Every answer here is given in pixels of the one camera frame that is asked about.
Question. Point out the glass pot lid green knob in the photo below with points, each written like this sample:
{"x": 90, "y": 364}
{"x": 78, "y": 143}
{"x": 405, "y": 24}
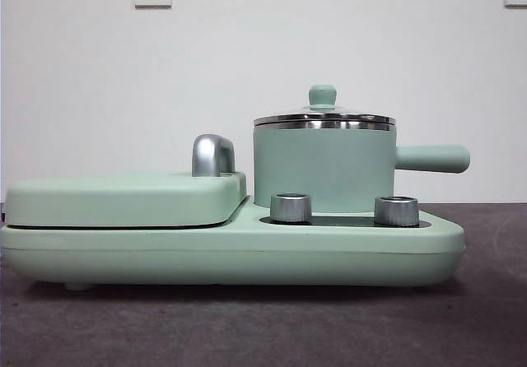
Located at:
{"x": 323, "y": 95}

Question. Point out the silver control knob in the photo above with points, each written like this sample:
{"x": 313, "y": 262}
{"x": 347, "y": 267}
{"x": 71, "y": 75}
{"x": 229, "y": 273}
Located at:
{"x": 290, "y": 208}
{"x": 396, "y": 210}

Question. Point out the green breakfast machine base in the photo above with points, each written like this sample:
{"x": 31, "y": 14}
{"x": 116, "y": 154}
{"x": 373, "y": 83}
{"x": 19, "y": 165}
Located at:
{"x": 247, "y": 260}

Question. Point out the black control panel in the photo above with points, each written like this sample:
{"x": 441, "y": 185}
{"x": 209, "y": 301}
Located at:
{"x": 341, "y": 220}

